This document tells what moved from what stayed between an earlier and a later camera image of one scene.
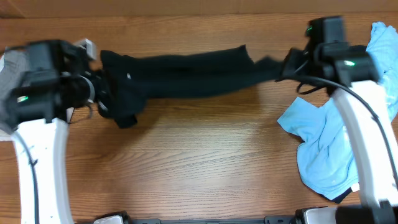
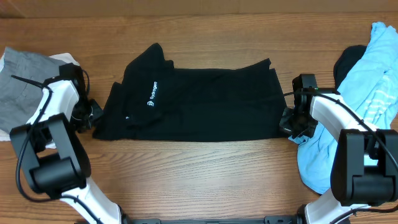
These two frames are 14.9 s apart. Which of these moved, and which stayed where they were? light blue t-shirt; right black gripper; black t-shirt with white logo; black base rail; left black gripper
Moved: left black gripper; right black gripper; black t-shirt with white logo
Stayed: light blue t-shirt; black base rail
